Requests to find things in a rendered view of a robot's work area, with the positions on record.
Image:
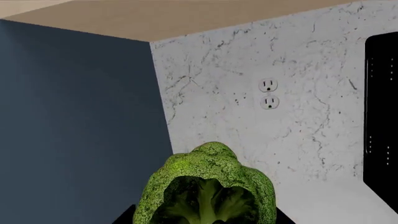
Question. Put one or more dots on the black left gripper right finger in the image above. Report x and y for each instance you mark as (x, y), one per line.
(282, 217)

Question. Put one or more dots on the dark blue cabinet panel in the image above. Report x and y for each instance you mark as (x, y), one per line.
(77, 121)

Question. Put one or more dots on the green broccoli head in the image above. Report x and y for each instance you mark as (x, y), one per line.
(217, 163)

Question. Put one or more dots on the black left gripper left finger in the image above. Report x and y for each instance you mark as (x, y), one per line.
(127, 217)

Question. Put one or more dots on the beige wooden overhead cabinet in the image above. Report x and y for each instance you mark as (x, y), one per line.
(174, 18)

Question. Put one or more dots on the white double wall outlet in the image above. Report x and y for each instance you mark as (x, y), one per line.
(269, 93)

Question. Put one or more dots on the black perforated appliance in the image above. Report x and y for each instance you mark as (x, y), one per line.
(381, 112)

